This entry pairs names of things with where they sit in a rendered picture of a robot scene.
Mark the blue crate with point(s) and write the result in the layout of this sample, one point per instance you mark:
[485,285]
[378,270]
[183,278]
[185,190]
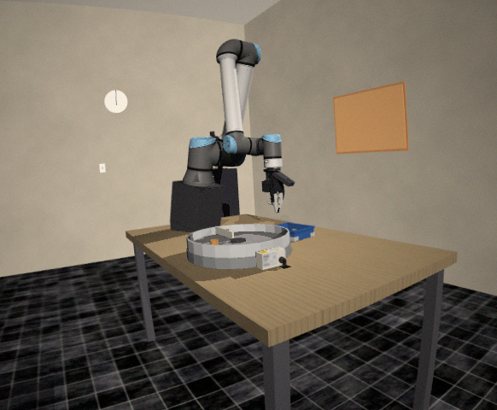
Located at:
[304,231]

